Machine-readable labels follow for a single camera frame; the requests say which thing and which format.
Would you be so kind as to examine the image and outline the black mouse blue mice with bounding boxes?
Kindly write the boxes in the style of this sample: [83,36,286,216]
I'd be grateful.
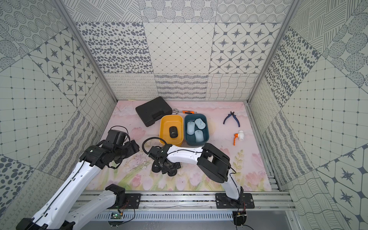
[169,126,178,139]

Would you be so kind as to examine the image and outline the large light blue mouse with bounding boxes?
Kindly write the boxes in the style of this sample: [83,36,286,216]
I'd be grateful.
[195,118,207,130]

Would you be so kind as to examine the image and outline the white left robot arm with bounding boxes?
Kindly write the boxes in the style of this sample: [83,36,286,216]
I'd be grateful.
[16,129,140,230]

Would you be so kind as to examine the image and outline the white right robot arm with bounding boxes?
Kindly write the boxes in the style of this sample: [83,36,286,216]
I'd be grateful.
[144,143,243,202]

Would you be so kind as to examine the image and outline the yellow plastic storage box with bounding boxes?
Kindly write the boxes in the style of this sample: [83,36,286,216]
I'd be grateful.
[159,115,184,146]

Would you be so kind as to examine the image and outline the teal plastic storage box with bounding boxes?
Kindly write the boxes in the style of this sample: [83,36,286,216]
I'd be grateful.
[184,114,209,146]

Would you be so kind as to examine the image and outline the black right controller box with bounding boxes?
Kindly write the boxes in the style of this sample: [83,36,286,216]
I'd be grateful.
[232,211,247,226]

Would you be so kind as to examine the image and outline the black plastic tool case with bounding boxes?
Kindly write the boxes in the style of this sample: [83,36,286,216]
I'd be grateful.
[136,96,173,127]

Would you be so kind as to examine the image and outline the green circuit board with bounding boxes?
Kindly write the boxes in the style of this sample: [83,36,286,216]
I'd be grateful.
[108,213,123,227]

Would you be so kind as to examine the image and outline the white orange plastic valve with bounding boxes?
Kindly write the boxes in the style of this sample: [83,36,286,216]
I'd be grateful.
[233,130,245,146]

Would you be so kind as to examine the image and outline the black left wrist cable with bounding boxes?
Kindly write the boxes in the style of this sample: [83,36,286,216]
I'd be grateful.
[110,126,131,143]

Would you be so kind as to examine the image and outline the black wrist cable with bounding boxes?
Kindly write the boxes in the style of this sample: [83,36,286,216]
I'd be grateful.
[141,136,169,156]
[110,126,131,143]

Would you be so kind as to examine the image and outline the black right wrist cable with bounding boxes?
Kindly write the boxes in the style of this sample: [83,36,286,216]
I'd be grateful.
[141,136,169,156]

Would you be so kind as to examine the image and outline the aluminium front rail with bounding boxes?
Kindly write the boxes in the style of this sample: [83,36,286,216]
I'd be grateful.
[73,190,297,213]

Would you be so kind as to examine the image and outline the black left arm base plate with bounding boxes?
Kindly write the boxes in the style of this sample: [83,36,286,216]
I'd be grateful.
[112,193,141,209]

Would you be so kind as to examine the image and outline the white perforated cable tray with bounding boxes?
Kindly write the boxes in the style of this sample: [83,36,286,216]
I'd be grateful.
[93,210,233,221]

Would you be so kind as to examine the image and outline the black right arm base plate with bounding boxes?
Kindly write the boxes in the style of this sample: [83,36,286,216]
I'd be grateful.
[215,193,255,209]

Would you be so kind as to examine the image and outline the blue handled pliers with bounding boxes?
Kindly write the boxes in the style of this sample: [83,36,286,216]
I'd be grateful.
[223,111,241,128]

